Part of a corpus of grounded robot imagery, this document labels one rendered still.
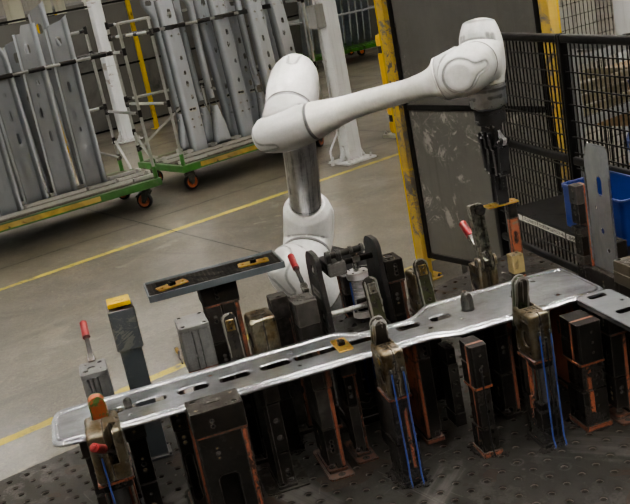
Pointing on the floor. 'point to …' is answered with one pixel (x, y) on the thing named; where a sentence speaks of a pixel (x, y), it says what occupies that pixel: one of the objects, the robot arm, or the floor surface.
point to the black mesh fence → (568, 121)
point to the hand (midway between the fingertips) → (499, 188)
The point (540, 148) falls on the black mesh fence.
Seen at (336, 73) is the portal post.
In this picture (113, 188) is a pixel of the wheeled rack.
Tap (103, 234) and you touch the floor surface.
